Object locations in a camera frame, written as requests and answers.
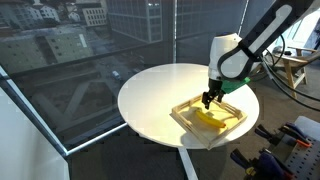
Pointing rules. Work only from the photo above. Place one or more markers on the blue and black bar clamp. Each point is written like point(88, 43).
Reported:
point(245, 160)
point(266, 133)

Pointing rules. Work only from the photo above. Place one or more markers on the perforated metal board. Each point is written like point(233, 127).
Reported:
point(308, 160)

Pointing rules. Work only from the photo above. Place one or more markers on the blue clamp with orange trigger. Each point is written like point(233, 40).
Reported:
point(293, 130)
point(273, 163)

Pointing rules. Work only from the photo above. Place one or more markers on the window bottom frame rail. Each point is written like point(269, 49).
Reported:
point(96, 139)

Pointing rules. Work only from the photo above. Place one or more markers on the light metal window mullion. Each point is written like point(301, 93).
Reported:
point(244, 13)

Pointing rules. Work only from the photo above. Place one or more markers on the white table leg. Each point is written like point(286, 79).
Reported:
point(188, 165)

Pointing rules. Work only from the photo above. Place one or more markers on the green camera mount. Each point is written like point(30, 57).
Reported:
point(233, 86)

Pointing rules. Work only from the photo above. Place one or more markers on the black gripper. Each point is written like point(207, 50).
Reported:
point(215, 87)

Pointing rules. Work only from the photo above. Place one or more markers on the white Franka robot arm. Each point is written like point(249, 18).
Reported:
point(226, 46)

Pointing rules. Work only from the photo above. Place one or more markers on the wooden chair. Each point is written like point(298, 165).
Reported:
point(290, 63)

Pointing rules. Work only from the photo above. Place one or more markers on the yellow banana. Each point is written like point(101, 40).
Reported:
point(210, 120)

